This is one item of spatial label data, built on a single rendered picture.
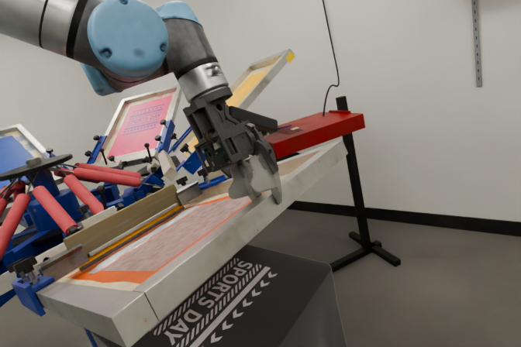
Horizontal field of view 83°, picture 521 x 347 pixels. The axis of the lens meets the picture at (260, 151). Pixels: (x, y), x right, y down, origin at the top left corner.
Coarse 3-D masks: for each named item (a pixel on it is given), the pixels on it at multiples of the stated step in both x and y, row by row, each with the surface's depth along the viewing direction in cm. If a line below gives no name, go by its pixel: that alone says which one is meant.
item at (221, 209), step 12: (204, 204) 97; (216, 204) 86; (228, 204) 78; (240, 204) 71; (192, 216) 86; (204, 216) 78; (216, 216) 71; (228, 216) 65; (168, 228) 84; (180, 228) 76
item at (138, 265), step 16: (208, 224) 67; (160, 240) 74; (176, 240) 66; (192, 240) 59; (128, 256) 73; (144, 256) 65; (160, 256) 58; (176, 256) 53; (80, 272) 83; (112, 272) 65; (128, 272) 58; (144, 272) 53
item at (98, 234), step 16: (160, 192) 100; (128, 208) 91; (144, 208) 95; (160, 208) 98; (96, 224) 84; (112, 224) 87; (128, 224) 90; (64, 240) 79; (80, 240) 81; (96, 240) 83
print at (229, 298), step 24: (240, 264) 88; (216, 288) 80; (240, 288) 78; (264, 288) 76; (192, 312) 74; (216, 312) 72; (240, 312) 70; (168, 336) 68; (192, 336) 66; (216, 336) 65
